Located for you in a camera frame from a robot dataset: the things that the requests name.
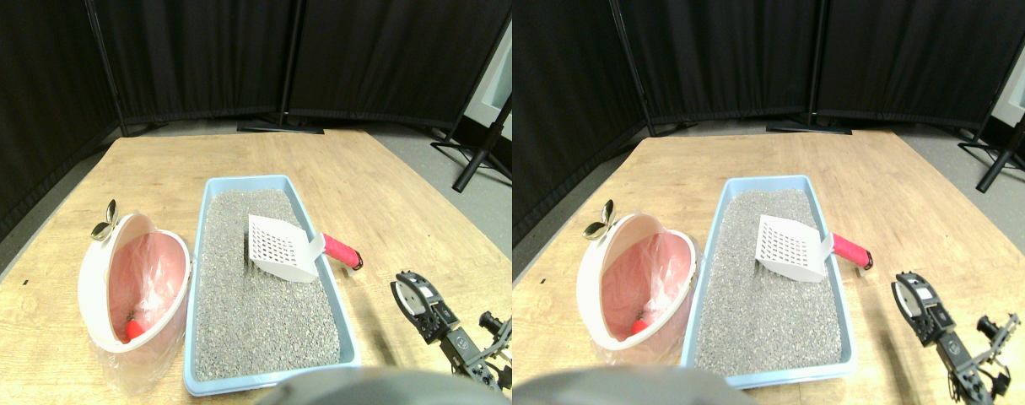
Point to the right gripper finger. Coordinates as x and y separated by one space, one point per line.
407 299
935 304
907 299
434 304

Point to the red lump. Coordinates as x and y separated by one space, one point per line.
134 330
642 327

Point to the blue litter tray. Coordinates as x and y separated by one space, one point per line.
259 312
765 312

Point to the white bin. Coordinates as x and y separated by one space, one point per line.
94 287
592 287

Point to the black tripod stand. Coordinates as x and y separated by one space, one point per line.
474 164
1001 160

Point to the black curtain stand pole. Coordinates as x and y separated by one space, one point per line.
821 63
293 63
107 67
630 67

